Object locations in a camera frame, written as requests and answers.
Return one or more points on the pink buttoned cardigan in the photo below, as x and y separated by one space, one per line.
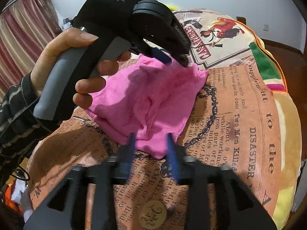
144 100

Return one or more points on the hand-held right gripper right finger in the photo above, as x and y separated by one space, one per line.
171 155

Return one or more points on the yellow foam arch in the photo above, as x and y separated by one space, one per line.
171 6

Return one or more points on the pile of clothes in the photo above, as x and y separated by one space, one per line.
67 24

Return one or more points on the person's left hand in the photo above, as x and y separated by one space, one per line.
62 40

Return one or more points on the person's left forearm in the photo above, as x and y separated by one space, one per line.
16 119

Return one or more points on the printed newspaper pattern blanket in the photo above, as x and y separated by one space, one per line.
239 124

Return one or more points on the striped red beige curtain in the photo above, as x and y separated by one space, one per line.
21 28

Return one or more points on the dark wooden bedpost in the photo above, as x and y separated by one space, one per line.
241 19

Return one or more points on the orange cloth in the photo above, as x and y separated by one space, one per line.
13 198

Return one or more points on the white wall socket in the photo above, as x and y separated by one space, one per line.
265 26

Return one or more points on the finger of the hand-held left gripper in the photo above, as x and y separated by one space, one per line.
160 55
178 43

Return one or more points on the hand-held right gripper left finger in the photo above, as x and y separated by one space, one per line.
130 153

